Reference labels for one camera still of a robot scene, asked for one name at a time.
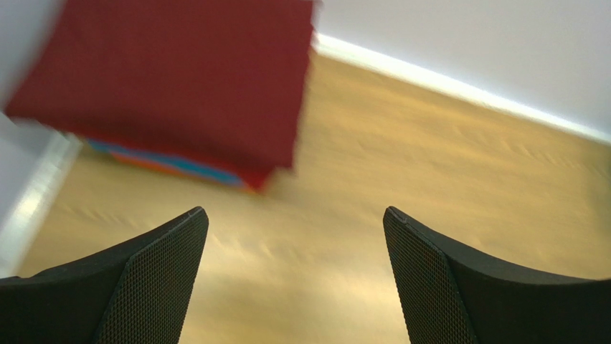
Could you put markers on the aluminium frame rail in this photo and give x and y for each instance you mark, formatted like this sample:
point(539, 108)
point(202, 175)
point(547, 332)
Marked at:
point(21, 224)

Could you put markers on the maroon t shirt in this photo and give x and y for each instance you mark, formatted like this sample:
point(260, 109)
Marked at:
point(224, 78)

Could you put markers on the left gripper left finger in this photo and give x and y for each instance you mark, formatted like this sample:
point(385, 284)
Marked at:
point(137, 291)

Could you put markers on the folded teal t shirt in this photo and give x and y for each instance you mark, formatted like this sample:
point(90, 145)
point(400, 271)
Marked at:
point(108, 148)

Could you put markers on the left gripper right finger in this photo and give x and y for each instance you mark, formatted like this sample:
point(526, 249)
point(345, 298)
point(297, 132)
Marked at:
point(452, 293)

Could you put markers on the folded red t shirt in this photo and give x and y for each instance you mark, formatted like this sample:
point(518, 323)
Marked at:
point(255, 177)

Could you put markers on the folded orange t shirt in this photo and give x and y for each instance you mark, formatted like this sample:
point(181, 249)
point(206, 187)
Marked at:
point(182, 167)

